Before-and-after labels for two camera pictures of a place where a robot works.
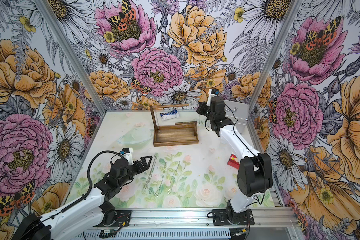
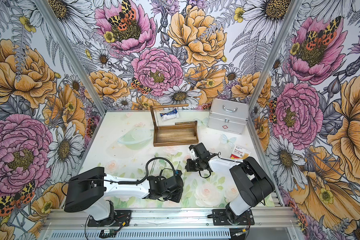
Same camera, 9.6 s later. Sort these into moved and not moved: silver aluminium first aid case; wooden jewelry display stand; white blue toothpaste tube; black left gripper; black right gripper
Moved: black left gripper; black right gripper
Not moved: silver aluminium first aid case; wooden jewelry display stand; white blue toothpaste tube
